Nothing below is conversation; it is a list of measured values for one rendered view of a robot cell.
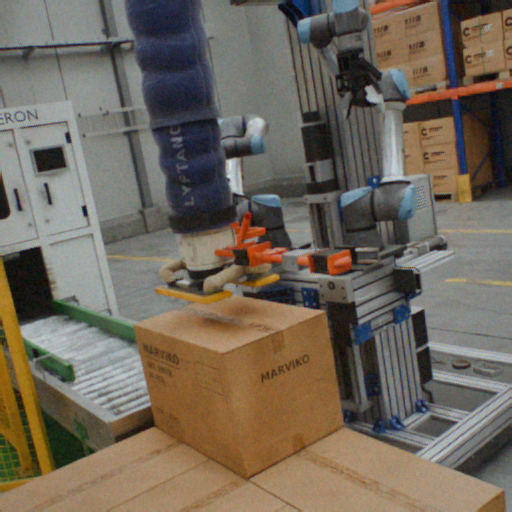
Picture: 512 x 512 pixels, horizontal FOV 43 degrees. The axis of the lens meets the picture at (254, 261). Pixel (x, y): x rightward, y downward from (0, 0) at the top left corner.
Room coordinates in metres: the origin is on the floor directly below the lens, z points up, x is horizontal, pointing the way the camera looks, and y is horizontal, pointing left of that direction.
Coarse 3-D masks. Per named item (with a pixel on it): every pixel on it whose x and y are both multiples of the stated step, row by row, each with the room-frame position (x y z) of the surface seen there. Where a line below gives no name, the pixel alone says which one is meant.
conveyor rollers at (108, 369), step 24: (24, 336) 3.97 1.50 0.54; (48, 336) 3.87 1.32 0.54; (72, 336) 3.77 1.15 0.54; (96, 336) 3.67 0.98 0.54; (120, 336) 3.56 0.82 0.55; (72, 360) 3.30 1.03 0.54; (96, 360) 3.20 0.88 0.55; (120, 360) 3.16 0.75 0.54; (72, 384) 2.93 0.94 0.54; (96, 384) 2.82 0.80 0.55; (120, 384) 2.78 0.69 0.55; (144, 384) 2.74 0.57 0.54; (120, 408) 2.50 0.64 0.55
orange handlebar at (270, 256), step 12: (240, 228) 2.43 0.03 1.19; (252, 228) 2.37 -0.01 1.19; (264, 228) 2.33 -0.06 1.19; (216, 252) 2.05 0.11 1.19; (228, 252) 1.99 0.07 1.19; (264, 252) 1.84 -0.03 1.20; (276, 252) 1.82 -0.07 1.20; (300, 264) 1.71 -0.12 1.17; (336, 264) 1.59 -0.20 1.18; (348, 264) 1.60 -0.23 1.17
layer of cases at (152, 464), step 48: (144, 432) 2.24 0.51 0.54; (336, 432) 1.97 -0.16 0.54; (48, 480) 2.00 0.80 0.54; (96, 480) 1.94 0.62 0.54; (144, 480) 1.88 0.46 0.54; (192, 480) 1.83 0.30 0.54; (240, 480) 1.78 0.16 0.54; (288, 480) 1.73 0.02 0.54; (336, 480) 1.69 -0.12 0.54; (384, 480) 1.64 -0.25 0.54; (432, 480) 1.60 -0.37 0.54; (480, 480) 1.56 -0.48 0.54
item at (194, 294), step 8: (176, 280) 2.14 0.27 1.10; (160, 288) 2.18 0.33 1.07; (168, 288) 2.15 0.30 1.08; (176, 288) 2.12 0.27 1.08; (184, 288) 2.10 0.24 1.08; (192, 288) 2.08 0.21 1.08; (200, 288) 2.02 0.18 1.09; (176, 296) 2.08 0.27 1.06; (184, 296) 2.03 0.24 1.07; (192, 296) 1.99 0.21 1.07; (200, 296) 1.97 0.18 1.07; (208, 296) 1.95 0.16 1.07; (216, 296) 1.95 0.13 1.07; (224, 296) 1.96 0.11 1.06
